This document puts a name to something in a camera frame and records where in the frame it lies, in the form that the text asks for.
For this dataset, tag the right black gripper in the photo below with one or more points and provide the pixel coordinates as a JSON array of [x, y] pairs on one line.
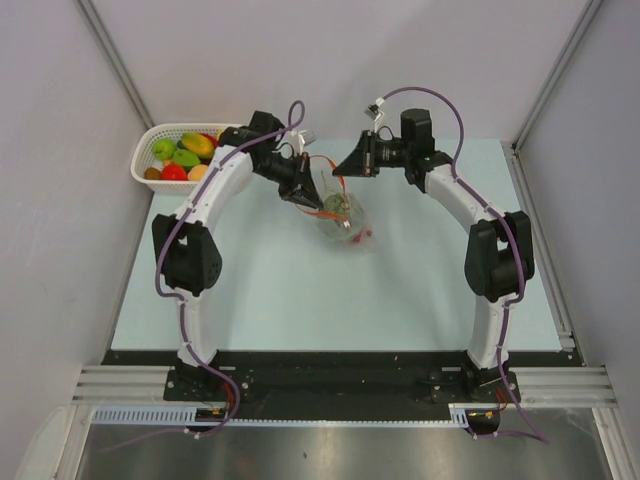
[[363, 161]]

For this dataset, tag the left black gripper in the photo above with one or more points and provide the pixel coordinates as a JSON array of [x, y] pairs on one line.
[[300, 187]]

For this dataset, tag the green netted melon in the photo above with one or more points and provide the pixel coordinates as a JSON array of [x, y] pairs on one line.
[[337, 203]]

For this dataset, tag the clear zip bag orange zipper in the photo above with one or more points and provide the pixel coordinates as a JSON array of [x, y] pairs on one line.
[[342, 218]]

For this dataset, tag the red apple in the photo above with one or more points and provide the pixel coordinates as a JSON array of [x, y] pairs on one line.
[[364, 235]]

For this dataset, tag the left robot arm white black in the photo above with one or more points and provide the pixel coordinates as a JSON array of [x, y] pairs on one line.
[[188, 261]]

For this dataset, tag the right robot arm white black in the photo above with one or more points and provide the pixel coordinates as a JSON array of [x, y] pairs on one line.
[[499, 254]]

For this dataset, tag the yellow orange fruit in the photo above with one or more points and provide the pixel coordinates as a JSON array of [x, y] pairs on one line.
[[197, 173]]

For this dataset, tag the yellow green mango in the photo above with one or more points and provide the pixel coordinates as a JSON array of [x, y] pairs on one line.
[[198, 144]]

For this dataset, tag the green pear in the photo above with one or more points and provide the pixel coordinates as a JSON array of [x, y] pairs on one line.
[[185, 158]]

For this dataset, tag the red tomato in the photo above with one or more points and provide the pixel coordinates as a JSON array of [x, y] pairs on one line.
[[174, 173]]

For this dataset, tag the brown kiwi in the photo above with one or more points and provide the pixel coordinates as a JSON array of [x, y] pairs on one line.
[[152, 174]]

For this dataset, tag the white plastic basket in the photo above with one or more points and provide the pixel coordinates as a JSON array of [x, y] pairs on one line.
[[223, 162]]

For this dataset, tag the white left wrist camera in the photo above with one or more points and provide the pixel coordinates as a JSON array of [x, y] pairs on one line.
[[302, 139]]

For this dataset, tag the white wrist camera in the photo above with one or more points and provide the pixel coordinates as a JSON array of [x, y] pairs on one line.
[[376, 114], [302, 139]]

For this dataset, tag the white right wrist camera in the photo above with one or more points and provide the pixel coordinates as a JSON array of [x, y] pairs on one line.
[[376, 114]]

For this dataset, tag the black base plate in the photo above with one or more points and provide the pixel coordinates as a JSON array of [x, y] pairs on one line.
[[340, 386]]

